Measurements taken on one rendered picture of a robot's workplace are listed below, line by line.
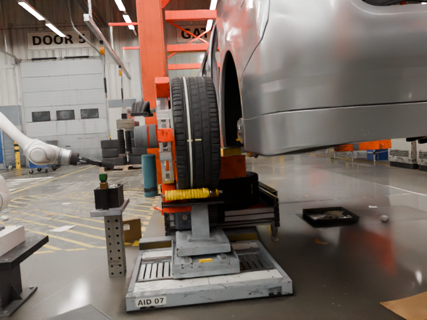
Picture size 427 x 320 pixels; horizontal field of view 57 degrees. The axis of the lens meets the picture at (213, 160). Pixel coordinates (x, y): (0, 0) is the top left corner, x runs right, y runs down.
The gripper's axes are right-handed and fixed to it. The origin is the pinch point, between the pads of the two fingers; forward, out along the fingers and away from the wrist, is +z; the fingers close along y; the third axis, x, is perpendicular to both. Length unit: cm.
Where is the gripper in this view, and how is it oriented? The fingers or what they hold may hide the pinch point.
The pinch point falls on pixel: (107, 164)
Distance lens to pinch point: 228.9
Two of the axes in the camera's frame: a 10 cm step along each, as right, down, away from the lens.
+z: 9.6, 1.9, 1.9
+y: -1.9, -0.5, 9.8
